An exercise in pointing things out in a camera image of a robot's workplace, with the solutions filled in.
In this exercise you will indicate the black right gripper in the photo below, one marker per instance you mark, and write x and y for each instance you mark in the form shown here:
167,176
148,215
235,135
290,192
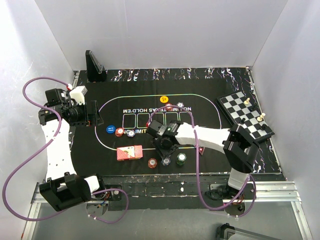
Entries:
163,152

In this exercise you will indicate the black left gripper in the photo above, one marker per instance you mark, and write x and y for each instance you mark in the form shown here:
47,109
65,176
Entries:
94,119

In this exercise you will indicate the blue poker chip stack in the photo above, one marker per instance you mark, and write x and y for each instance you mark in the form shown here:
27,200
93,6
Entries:
166,161

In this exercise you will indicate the blue small blind button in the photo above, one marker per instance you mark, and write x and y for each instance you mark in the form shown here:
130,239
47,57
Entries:
110,129

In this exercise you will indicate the red poker chip stack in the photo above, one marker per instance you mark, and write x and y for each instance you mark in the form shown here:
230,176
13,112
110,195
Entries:
152,163

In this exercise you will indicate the red chips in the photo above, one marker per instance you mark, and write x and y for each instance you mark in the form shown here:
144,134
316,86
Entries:
119,132
168,107

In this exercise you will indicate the blue chips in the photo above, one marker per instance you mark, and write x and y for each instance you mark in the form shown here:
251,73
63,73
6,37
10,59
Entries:
130,133
180,104

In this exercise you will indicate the yellow round dealer button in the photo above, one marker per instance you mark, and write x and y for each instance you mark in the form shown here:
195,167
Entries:
164,99

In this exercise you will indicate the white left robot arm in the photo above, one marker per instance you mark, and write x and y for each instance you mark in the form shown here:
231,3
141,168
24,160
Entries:
63,187

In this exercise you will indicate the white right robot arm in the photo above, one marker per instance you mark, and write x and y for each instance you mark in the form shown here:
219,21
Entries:
239,147

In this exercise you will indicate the green poker chip stack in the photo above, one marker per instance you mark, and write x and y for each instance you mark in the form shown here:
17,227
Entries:
181,159

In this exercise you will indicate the red playing card box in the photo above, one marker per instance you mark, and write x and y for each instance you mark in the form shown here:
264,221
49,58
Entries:
134,152

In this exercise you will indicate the black poker table mat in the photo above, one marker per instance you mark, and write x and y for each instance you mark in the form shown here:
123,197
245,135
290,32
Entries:
129,104

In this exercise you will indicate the black card shoe stand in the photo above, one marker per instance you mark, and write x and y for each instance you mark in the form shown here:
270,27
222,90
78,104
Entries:
96,72

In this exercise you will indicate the black chess piece left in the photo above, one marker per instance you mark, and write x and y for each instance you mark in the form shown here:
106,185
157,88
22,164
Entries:
242,121

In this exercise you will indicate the black chess piece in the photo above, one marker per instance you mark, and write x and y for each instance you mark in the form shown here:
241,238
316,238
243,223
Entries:
263,127
253,108
242,121

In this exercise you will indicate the black white chess board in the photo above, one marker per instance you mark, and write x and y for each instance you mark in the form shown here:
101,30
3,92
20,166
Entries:
234,108

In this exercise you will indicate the white chess pawn far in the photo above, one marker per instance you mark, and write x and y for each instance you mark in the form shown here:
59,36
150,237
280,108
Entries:
247,101

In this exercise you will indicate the white chess pawn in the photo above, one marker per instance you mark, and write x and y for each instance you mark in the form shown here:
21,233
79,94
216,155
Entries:
247,101
261,117

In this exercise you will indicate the black chess piece upper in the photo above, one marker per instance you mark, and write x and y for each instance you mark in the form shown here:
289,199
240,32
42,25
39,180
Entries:
253,108

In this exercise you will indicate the white chess pawn near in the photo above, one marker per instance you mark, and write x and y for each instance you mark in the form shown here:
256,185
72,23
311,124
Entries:
261,117

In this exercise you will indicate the black chess piece lower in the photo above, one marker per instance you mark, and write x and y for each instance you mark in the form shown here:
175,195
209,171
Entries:
263,127

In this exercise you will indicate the black case bottom corner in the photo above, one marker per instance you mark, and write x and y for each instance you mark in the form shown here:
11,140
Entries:
228,232

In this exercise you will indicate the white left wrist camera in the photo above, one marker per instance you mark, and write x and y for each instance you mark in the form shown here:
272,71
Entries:
78,94

